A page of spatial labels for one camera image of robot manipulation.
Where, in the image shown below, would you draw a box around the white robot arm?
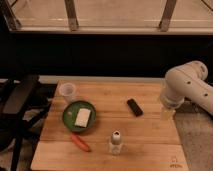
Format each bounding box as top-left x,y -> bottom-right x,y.
160,61 -> 213,117

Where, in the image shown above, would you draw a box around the green round plate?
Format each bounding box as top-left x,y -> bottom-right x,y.
62,101 -> 96,132

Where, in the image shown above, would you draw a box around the white block on plate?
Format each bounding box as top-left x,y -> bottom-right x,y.
75,108 -> 91,127

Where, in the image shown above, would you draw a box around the clear plastic cup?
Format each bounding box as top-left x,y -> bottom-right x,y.
59,83 -> 76,103

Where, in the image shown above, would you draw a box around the small clear bottle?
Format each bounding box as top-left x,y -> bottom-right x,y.
109,131 -> 122,155

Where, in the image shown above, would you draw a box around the orange carrot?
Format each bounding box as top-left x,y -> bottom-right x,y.
71,134 -> 91,152

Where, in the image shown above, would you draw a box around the black chair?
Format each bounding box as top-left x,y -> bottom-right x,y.
0,75 -> 51,171

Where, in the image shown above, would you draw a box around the black rectangular remote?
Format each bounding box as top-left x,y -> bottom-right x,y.
127,99 -> 143,117

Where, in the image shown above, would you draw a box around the wooden table board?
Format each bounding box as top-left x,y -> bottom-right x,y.
31,82 -> 188,171

